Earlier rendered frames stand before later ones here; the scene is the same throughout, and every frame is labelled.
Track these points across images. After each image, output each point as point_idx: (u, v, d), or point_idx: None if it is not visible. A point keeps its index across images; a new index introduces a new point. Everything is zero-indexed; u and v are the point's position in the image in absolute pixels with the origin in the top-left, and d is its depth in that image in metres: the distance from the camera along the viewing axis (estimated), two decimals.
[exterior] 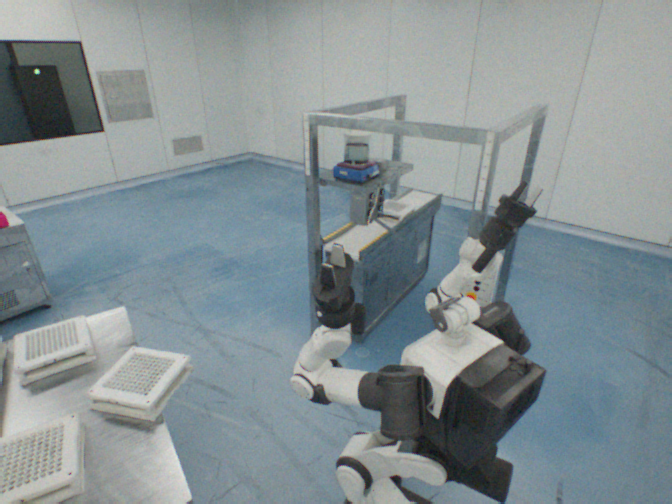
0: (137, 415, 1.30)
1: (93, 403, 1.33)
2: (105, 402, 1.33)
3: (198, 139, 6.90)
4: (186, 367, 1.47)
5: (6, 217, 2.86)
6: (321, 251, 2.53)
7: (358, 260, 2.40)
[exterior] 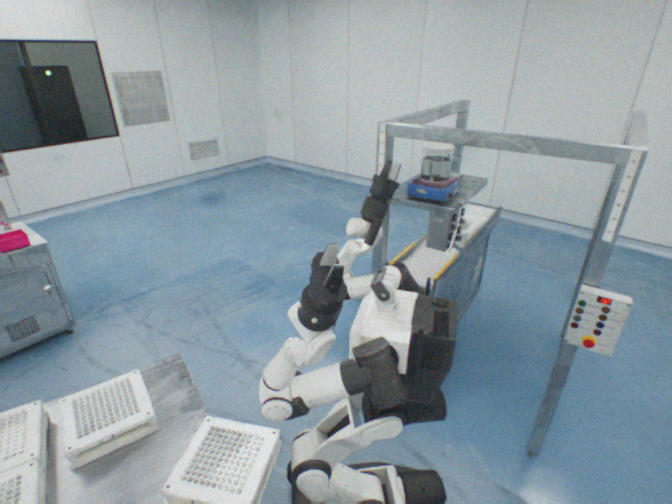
0: None
1: (169, 501, 1.04)
2: (184, 500, 1.04)
3: (214, 143, 6.61)
4: (276, 445, 1.18)
5: (27, 236, 2.57)
6: None
7: (431, 289, 2.11)
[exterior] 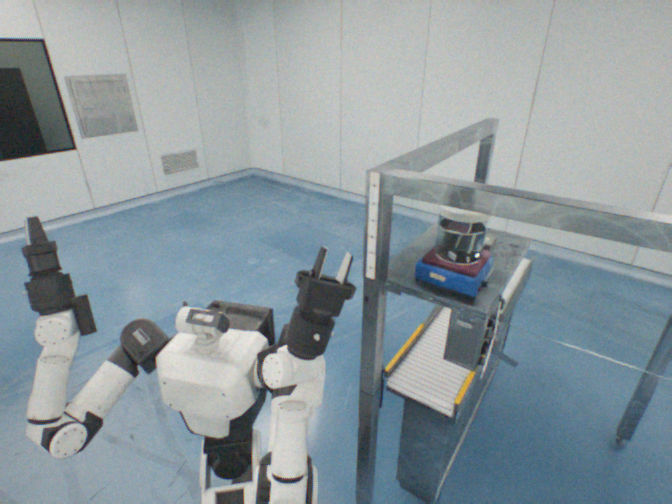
0: None
1: None
2: None
3: (192, 155, 5.88)
4: None
5: None
6: (381, 388, 1.51)
7: (451, 416, 1.38)
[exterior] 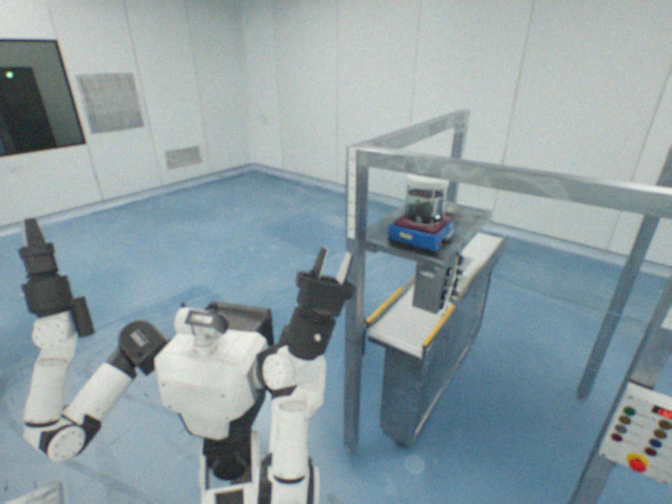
0: None
1: None
2: None
3: (195, 150, 6.14)
4: None
5: None
6: (363, 337, 1.77)
7: (420, 357, 1.65)
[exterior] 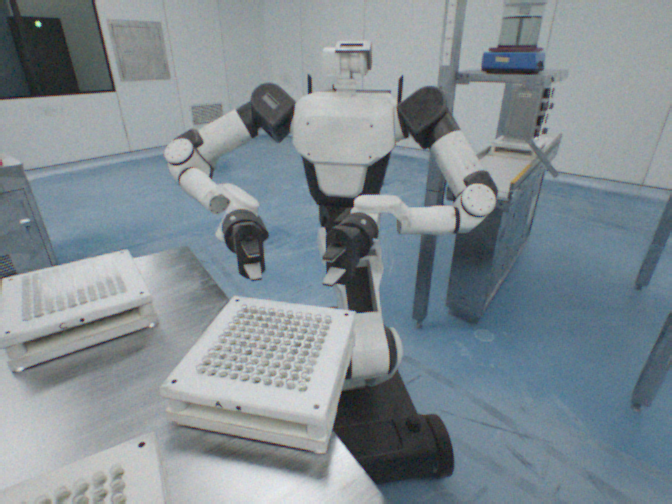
0: (284, 438, 0.55)
1: (177, 410, 0.58)
2: (202, 408, 0.59)
3: (218, 108, 6.15)
4: None
5: None
6: (444, 190, 1.78)
7: (506, 198, 1.66)
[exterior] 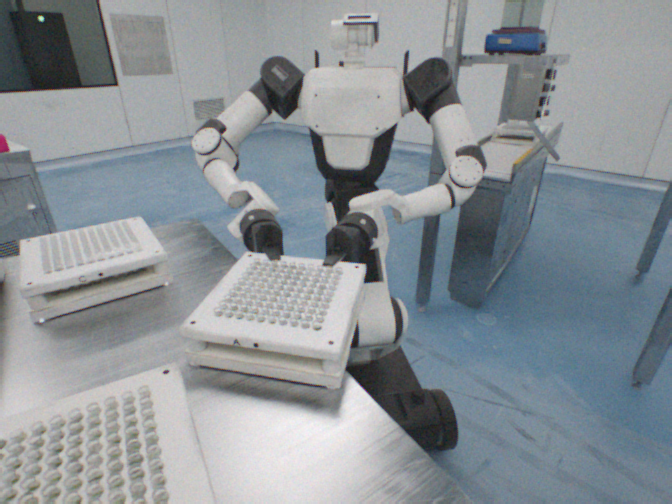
0: (300, 374, 0.57)
1: (196, 350, 0.60)
2: (220, 349, 0.61)
3: (220, 103, 6.17)
4: None
5: (5, 139, 2.14)
6: None
7: (509, 180, 1.68)
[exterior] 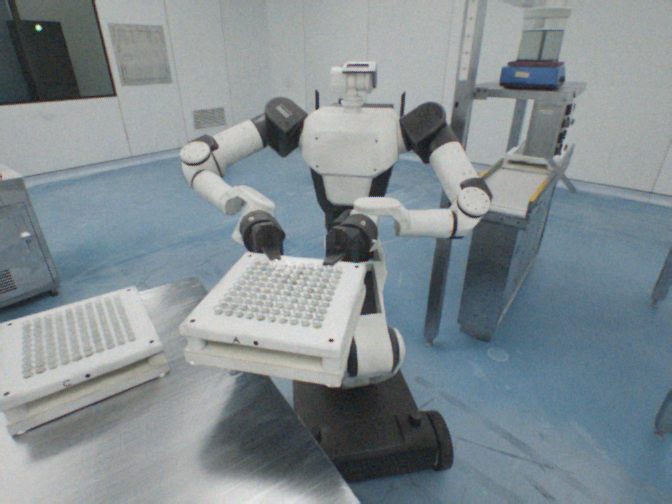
0: (300, 372, 0.57)
1: (195, 349, 0.60)
2: (219, 348, 0.61)
3: (220, 112, 6.09)
4: None
5: None
6: None
7: (524, 217, 1.60)
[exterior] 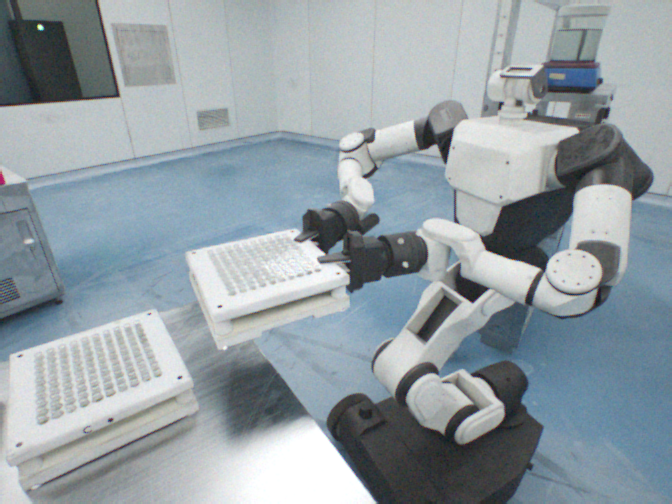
0: (209, 322, 0.67)
1: (191, 274, 0.80)
2: None
3: (224, 113, 6.01)
4: (335, 295, 0.72)
5: (0, 171, 1.98)
6: None
7: None
